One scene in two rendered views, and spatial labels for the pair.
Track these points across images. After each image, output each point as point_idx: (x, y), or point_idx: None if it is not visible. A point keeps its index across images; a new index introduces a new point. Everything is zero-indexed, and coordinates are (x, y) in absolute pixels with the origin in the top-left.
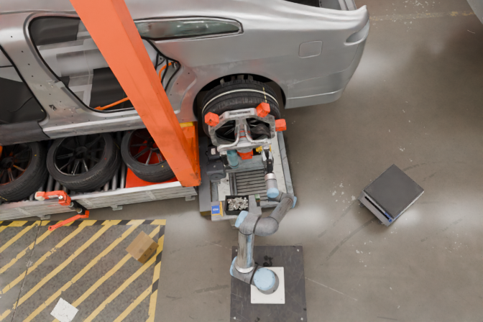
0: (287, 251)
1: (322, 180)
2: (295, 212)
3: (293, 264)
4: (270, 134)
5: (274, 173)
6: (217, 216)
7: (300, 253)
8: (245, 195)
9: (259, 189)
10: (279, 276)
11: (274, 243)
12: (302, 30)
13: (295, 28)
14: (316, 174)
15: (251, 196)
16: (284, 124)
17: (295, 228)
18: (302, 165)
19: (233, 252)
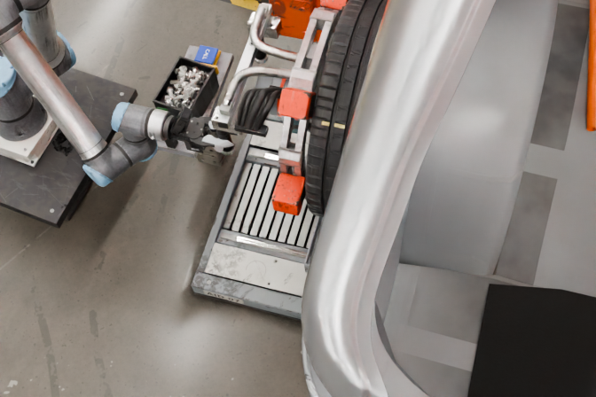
0: (60, 189)
1: (223, 392)
2: (174, 286)
3: (30, 190)
4: (241, 128)
5: (286, 269)
6: (192, 58)
7: (43, 212)
8: (271, 190)
9: (264, 221)
10: (16, 143)
11: (131, 211)
12: (356, 115)
13: (366, 89)
14: (246, 385)
15: (254, 197)
16: (278, 196)
17: (139, 268)
18: (287, 359)
19: (121, 87)
